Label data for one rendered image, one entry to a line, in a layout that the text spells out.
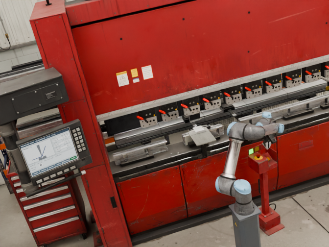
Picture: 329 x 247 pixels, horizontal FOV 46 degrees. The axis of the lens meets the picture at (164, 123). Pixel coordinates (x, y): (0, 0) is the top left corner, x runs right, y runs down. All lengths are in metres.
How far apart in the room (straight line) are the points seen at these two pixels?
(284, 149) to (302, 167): 0.35
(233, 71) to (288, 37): 0.56
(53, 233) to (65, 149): 1.44
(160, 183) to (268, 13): 1.75
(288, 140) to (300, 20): 1.12
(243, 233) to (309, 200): 1.40
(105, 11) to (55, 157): 1.14
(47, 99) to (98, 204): 1.17
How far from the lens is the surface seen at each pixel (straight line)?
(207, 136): 3.44
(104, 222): 3.60
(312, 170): 4.28
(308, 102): 3.98
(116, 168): 3.50
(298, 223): 4.01
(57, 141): 2.81
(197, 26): 3.24
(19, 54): 7.31
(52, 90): 2.70
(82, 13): 3.03
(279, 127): 3.17
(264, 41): 3.52
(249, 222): 2.96
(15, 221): 4.90
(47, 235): 4.13
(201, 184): 3.73
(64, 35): 2.86
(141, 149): 3.50
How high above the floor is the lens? 2.73
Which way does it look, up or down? 27 degrees down
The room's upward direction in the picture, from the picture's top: 11 degrees counter-clockwise
